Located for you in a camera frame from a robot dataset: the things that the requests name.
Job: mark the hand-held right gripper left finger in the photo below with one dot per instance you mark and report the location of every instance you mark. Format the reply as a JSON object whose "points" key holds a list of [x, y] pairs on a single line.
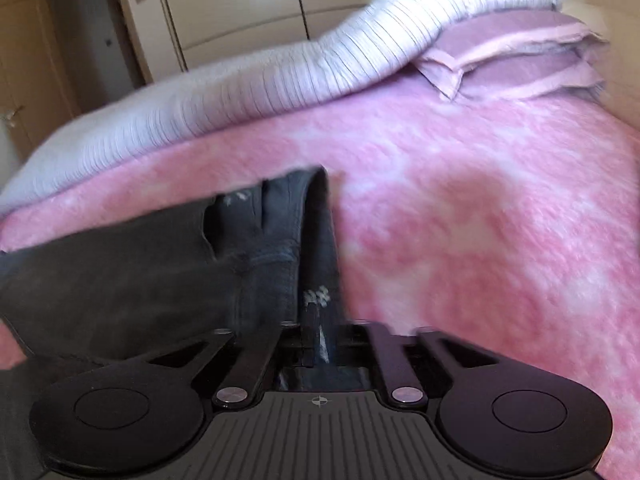
{"points": [[310, 332]]}

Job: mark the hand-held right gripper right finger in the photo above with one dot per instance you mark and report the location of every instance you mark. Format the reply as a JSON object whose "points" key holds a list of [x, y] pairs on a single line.
{"points": [[345, 345]]}

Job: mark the dark grey jeans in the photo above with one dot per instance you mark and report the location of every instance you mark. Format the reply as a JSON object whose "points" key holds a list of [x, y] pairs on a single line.
{"points": [[125, 270]]}

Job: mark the pink floral blanket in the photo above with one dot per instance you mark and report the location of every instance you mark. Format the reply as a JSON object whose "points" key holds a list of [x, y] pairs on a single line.
{"points": [[475, 210]]}

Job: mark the white striped quilt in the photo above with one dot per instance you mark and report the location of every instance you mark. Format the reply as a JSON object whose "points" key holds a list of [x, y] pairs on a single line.
{"points": [[250, 90]]}

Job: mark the cream wardrobe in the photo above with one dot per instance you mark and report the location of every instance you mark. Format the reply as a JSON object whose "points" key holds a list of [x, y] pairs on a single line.
{"points": [[240, 0]]}

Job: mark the wooden door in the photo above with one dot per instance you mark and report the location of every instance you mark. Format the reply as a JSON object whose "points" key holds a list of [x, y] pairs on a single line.
{"points": [[30, 60]]}

